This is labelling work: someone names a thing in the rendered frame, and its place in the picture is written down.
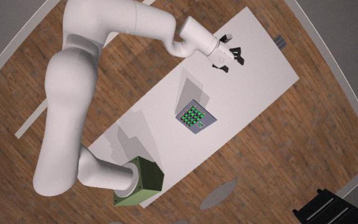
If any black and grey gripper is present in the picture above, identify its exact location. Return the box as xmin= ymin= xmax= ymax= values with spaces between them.
xmin=206 ymin=41 xmax=244 ymax=73

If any grey switch panel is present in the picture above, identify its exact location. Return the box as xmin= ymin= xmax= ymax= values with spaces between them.
xmin=175 ymin=99 xmax=217 ymax=134

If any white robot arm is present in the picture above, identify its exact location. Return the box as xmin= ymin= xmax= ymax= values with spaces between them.
xmin=33 ymin=0 xmax=218 ymax=197

